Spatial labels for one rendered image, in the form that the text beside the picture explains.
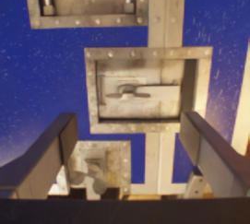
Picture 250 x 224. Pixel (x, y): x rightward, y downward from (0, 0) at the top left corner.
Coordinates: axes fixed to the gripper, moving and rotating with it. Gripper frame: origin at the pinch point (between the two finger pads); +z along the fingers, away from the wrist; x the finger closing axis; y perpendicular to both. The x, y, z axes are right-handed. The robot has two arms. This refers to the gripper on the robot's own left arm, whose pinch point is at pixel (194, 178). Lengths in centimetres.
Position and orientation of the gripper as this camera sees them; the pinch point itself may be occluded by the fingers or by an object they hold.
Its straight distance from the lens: 36.4
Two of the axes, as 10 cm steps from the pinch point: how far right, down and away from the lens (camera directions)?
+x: -0.1, 3.0, -9.6
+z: 1.6, -9.4, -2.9
